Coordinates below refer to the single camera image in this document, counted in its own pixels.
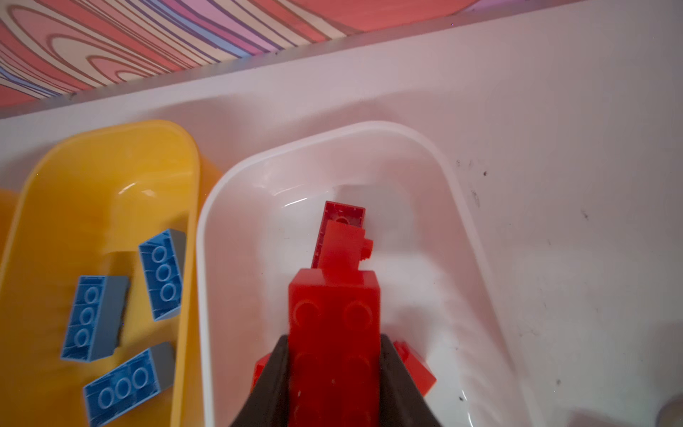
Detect red lego brick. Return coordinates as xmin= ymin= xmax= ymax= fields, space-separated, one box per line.
xmin=393 ymin=340 xmax=437 ymax=397
xmin=250 ymin=353 xmax=271 ymax=391
xmin=288 ymin=269 xmax=381 ymax=426
xmin=311 ymin=200 xmax=366 ymax=269
xmin=317 ymin=220 xmax=374 ymax=276

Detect blue lego brick studs up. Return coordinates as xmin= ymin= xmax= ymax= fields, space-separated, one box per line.
xmin=138 ymin=229 xmax=187 ymax=321

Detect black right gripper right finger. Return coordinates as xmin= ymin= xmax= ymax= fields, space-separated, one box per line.
xmin=380 ymin=334 xmax=441 ymax=427

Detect white plastic container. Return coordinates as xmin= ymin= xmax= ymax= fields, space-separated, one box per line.
xmin=197 ymin=121 xmax=531 ymax=426

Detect blue lego brick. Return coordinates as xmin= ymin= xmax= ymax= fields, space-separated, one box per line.
xmin=60 ymin=276 xmax=130 ymax=363
xmin=83 ymin=342 xmax=175 ymax=426

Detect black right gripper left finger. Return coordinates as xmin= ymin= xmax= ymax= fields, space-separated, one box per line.
xmin=231 ymin=334 xmax=289 ymax=427

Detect yellow middle plastic container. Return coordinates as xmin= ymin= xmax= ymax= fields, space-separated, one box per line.
xmin=0 ymin=119 xmax=202 ymax=427

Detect black and beige stapler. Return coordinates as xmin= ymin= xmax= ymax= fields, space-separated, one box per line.
xmin=655 ymin=395 xmax=683 ymax=427

